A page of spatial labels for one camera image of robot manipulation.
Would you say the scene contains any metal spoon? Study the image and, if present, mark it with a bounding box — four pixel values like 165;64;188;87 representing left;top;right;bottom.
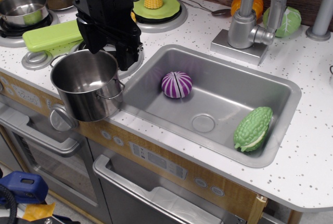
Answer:
178;0;231;16

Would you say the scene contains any back left stove burner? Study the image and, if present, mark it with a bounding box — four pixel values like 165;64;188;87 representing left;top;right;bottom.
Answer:
1;11;60;48

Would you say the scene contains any silver faucet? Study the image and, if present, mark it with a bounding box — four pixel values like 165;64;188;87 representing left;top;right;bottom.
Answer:
210;0;287;65

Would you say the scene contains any grey vertical pole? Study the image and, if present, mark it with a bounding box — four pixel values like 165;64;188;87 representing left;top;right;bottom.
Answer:
306;0;332;42

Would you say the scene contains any yellow cloth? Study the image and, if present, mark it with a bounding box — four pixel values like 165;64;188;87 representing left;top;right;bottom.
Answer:
22;203;56;221

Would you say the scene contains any small steel saucepan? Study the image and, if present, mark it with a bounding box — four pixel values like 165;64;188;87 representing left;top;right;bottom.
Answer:
1;0;49;27

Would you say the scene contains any dishwasher door with handle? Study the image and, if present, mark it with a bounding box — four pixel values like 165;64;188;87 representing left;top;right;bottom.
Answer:
89;141;246;223

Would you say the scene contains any green toy cabbage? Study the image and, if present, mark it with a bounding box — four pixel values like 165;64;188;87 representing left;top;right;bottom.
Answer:
275;6;302;38

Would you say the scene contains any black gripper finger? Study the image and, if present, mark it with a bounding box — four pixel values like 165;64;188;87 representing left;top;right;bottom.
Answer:
76;18;107;54
115;41;142;71

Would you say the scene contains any black cable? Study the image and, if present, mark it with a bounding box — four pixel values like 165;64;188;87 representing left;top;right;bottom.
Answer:
0;183;18;224

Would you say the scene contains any grey ring knob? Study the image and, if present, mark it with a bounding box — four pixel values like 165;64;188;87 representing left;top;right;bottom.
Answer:
21;50;53;70

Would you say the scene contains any green plastic cutting board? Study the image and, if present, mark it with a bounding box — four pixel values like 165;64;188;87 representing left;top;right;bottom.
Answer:
22;20;83;52

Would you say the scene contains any oven door with handle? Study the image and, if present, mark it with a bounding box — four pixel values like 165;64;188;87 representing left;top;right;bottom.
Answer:
1;96;112;223

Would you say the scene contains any purple striped toy onion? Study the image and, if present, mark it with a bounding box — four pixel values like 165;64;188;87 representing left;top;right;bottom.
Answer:
161;72;193;99

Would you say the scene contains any grey sink basin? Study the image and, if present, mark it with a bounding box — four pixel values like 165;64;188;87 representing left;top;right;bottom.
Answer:
121;45;302;168

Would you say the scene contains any blue clamp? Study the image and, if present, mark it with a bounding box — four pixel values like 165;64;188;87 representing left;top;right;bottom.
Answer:
1;171;48;204

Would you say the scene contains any large steel pot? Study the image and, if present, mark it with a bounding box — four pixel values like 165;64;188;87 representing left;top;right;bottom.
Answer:
50;49;125;122

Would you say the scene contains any green toy bitter melon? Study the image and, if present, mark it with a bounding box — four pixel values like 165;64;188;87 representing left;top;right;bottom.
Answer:
233;107;273;152

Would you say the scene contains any back right stove burner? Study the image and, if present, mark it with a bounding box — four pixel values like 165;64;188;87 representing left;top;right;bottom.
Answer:
135;2;188;33

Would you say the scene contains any silver oven knob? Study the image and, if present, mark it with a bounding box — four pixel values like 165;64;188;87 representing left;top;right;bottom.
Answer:
49;103;79;132

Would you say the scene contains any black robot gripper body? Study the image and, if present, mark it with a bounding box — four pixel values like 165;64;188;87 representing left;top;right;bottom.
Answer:
74;0;141;45

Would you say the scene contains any green round plate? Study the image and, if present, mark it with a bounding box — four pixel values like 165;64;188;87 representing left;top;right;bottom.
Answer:
133;0;180;19

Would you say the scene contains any orange toy pumpkin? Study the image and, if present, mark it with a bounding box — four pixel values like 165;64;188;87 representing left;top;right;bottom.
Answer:
230;0;264;20

